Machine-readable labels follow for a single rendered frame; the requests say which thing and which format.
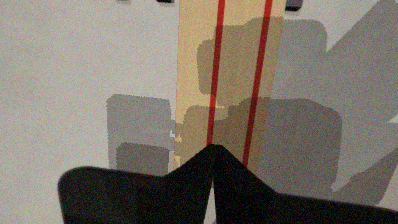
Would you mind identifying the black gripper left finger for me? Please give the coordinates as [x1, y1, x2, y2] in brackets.
[58, 144, 216, 224]

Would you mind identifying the tan strip with red stripes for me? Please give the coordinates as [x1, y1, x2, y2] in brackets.
[174, 0, 287, 176]

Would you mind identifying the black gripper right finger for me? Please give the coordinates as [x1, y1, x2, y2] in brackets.
[213, 145, 398, 224]

